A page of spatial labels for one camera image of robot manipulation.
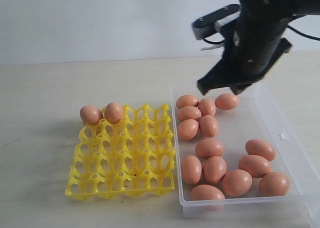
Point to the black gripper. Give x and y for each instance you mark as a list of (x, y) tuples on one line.
[(253, 45)]

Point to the brown egg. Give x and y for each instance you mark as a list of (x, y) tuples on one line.
[(274, 184), (188, 112), (114, 112), (187, 129), (208, 126), (207, 107), (261, 148), (90, 115), (226, 101), (257, 166), (191, 169), (236, 182), (207, 148), (187, 100), (214, 169), (205, 192)]

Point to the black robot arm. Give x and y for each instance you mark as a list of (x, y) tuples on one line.
[(269, 11)]

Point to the clear plastic bin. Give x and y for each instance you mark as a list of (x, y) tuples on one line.
[(257, 116)]

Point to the yellow plastic egg tray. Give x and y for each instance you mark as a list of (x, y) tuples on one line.
[(132, 157)]

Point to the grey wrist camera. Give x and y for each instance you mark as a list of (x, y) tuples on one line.
[(210, 24)]

